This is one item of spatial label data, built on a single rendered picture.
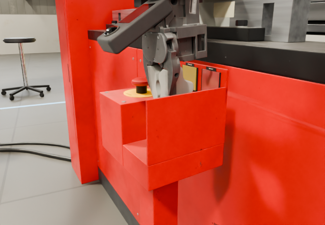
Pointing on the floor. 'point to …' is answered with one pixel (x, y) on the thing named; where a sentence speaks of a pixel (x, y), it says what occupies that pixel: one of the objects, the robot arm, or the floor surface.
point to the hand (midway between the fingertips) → (162, 111)
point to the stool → (22, 68)
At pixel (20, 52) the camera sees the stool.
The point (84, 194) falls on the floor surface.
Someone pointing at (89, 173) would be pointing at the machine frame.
